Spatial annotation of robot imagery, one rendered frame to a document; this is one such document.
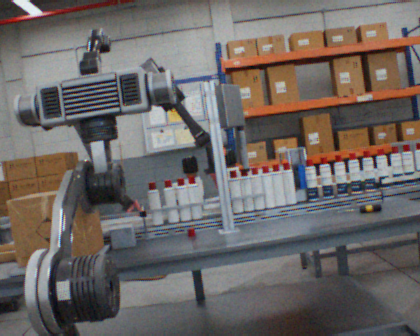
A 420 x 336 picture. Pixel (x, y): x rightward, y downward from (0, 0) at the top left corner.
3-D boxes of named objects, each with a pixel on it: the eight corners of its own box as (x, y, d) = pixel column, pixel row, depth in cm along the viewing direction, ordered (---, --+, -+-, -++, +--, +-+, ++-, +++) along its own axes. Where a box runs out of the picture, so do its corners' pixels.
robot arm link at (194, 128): (143, 79, 215) (161, 65, 214) (144, 79, 220) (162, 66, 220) (197, 151, 220) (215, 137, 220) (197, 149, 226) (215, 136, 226)
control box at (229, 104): (245, 125, 213) (239, 85, 212) (228, 127, 198) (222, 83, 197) (226, 128, 218) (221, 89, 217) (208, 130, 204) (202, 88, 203)
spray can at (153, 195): (163, 223, 219) (157, 181, 218) (163, 225, 214) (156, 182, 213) (153, 225, 219) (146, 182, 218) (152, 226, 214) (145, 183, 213)
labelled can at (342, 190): (346, 194, 224) (341, 154, 223) (349, 195, 219) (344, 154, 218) (336, 196, 224) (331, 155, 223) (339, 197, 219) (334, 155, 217)
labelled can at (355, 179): (360, 192, 224) (355, 152, 223) (364, 193, 219) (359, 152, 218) (350, 194, 224) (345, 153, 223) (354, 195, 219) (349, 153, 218)
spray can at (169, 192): (179, 221, 220) (173, 178, 219) (179, 222, 215) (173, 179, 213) (168, 222, 219) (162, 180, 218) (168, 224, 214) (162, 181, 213)
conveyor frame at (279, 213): (374, 199, 228) (373, 189, 228) (383, 201, 217) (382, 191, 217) (50, 248, 220) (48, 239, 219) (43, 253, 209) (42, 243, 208)
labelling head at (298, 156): (306, 196, 236) (299, 147, 235) (313, 199, 223) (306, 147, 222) (280, 200, 235) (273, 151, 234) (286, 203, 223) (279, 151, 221)
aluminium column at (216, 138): (233, 229, 206) (212, 81, 203) (234, 230, 202) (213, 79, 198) (223, 230, 206) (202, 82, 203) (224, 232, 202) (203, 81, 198)
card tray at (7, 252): (50, 246, 227) (49, 238, 227) (35, 257, 201) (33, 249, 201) (-6, 253, 225) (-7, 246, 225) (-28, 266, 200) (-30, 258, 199)
